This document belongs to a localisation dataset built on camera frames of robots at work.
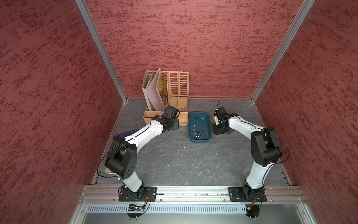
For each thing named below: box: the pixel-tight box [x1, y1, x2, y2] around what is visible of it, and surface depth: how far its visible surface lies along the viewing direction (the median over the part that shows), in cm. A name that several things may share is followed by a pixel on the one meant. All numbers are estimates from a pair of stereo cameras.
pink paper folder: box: [145, 67, 167, 112], surface depth 94 cm
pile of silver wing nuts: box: [191, 124, 204, 140], surface depth 99 cm
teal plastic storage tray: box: [187, 111, 212, 144], surface depth 102 cm
